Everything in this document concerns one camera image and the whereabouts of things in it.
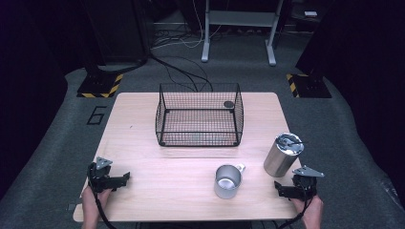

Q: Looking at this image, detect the person's left hand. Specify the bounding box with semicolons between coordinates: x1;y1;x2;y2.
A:
81;185;113;218

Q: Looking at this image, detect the yellow black striped base plate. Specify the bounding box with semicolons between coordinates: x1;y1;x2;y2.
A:
285;73;332;99
76;73;124;99

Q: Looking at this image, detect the black equipment cabinet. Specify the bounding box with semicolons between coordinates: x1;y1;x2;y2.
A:
79;0;151;67

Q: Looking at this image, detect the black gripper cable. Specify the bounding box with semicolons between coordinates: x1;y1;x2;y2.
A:
87;163;118;229
276;187;314;229

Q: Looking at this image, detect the dark curtain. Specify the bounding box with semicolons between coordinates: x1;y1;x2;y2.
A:
0;0;70;199
295;0;405;204

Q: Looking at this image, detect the steel mug with handle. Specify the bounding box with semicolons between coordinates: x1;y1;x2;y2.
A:
213;163;246;200

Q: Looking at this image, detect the white floor cable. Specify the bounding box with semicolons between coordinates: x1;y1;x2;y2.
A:
151;0;224;51

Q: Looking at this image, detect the white metal desk frame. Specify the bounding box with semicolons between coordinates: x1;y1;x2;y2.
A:
201;0;285;67

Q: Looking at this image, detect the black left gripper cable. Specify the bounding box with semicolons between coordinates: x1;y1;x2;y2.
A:
87;163;118;229

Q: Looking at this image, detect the steel tumbler with lid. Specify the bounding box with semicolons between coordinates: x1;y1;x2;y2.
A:
263;132;306;178

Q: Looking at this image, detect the black floor cable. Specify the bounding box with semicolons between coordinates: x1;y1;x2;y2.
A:
148;52;214;94

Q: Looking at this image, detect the person's right hand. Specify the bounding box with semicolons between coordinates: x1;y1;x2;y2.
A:
290;195;325;222

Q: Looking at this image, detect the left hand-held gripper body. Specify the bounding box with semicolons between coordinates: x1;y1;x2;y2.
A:
87;156;119;194

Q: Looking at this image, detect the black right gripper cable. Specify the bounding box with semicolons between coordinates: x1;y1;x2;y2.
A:
276;187;314;229

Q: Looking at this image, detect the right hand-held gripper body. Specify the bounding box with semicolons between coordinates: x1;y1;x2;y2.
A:
291;165;325;201

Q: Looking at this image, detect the black wire basket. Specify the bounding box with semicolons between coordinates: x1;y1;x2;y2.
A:
155;82;245;148

